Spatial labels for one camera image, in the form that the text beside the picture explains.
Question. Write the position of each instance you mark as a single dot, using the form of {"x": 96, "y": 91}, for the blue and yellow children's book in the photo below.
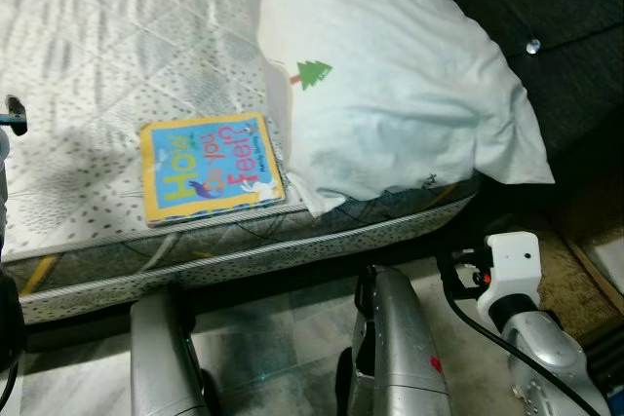
{"x": 210, "y": 168}

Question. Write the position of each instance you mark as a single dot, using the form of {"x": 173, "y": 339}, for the white pillow with green tree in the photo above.
{"x": 390, "y": 65}

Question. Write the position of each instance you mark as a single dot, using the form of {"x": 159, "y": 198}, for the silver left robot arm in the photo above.
{"x": 8, "y": 319}

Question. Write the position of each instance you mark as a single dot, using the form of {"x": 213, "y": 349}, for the brown floor rug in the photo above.
{"x": 575, "y": 280}

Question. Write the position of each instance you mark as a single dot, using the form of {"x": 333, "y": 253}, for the white quilted mattress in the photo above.
{"x": 117, "y": 26}

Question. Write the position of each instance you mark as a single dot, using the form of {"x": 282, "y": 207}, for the dark tufted headboard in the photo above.
{"x": 565, "y": 7}

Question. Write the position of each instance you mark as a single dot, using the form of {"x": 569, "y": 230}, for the silver robot left leg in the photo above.
{"x": 166, "y": 358}

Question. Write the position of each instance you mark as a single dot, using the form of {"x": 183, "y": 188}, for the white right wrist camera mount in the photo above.
{"x": 515, "y": 265}

